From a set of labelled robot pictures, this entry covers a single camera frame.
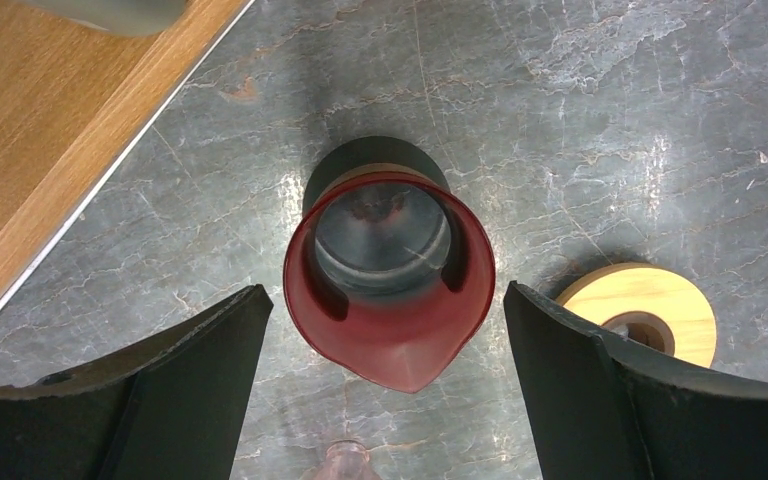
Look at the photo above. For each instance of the wooden ring stand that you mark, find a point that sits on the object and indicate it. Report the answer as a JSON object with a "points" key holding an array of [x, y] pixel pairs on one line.
{"points": [[650, 305]]}

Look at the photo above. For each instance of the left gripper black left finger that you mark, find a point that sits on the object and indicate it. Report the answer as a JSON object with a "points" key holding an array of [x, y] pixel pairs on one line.
{"points": [[170, 406]]}

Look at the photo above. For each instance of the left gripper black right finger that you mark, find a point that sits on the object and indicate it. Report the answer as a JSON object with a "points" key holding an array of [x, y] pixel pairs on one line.
{"points": [[602, 406]]}

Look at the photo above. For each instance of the red black dripper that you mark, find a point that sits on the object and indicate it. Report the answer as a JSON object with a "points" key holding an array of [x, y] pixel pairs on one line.
{"points": [[388, 273]]}

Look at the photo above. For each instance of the white wire wooden shelf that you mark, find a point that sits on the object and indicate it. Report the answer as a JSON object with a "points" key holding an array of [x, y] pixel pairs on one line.
{"points": [[80, 82]]}

